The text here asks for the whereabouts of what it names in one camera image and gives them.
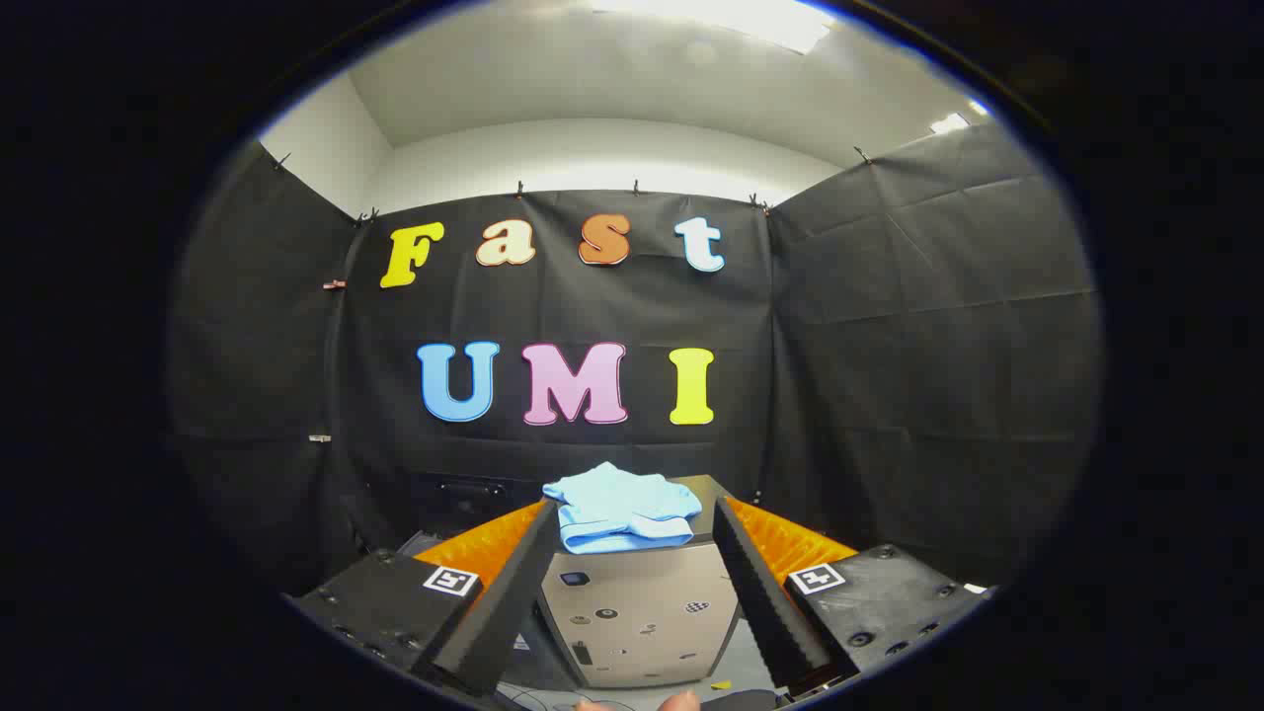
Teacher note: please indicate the black backdrop cloth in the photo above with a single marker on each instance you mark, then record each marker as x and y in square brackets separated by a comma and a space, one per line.
[889, 346]

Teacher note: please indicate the small ceiling light panel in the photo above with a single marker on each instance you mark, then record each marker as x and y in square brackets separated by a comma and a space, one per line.
[949, 122]

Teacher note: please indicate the large ceiling light panel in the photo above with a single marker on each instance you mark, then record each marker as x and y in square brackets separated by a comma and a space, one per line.
[721, 18]

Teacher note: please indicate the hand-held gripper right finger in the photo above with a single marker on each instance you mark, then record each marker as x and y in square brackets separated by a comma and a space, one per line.
[755, 592]

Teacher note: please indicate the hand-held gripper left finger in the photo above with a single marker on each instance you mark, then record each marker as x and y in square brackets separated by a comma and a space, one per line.
[513, 592]

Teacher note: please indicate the light blue garment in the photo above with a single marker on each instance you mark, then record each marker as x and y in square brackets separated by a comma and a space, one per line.
[617, 509]

